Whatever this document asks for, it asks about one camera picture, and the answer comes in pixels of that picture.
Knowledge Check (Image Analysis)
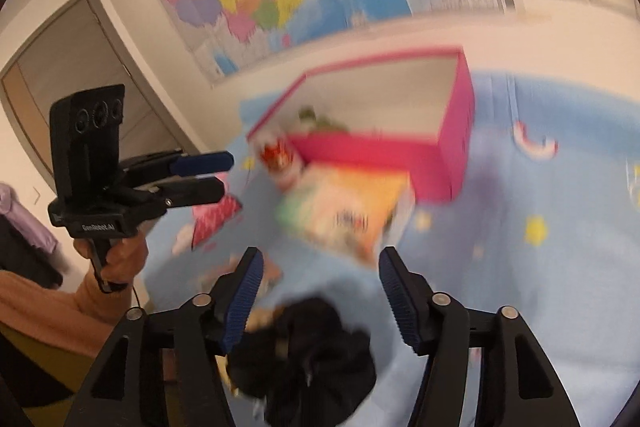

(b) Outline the pink storage box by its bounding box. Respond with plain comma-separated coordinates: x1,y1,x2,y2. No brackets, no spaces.
247,48,476,204

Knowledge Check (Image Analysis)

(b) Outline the blue printed bedsheet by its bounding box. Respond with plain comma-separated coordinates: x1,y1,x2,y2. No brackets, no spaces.
142,72,640,427

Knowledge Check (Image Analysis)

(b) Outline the green soft item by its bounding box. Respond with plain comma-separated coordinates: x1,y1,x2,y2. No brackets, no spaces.
297,107,351,132

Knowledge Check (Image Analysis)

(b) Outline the person's left hand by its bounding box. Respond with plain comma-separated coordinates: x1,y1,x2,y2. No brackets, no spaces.
72,232,149,285

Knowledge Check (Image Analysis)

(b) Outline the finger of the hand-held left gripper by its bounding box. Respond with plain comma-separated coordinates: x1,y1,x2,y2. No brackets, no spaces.
125,176,226,210
119,148,235,188

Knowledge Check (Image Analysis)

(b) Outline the person's left forearm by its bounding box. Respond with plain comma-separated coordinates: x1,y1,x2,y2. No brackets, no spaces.
0,269,146,358

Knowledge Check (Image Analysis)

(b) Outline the grey door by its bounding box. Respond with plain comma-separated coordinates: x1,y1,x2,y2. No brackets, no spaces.
0,0,201,208

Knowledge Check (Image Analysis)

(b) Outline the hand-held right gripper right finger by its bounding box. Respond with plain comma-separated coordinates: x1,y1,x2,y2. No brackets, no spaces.
378,246,601,427

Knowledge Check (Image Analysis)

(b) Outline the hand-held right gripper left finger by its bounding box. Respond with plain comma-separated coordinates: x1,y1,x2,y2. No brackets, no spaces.
62,246,265,427

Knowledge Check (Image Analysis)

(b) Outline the pastel colourful tissue pack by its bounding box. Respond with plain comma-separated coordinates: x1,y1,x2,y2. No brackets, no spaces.
275,164,416,265

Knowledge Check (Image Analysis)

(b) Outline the dark cloth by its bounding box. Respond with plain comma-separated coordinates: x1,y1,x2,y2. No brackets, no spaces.
0,227,63,290

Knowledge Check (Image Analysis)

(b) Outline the person's olive garment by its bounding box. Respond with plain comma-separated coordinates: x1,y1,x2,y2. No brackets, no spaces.
0,322,176,410

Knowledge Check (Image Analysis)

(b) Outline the black cloth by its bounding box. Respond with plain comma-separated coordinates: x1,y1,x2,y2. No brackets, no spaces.
227,298,377,425

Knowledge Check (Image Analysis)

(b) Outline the purple clothing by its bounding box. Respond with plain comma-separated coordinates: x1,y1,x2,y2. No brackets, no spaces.
0,182,58,258

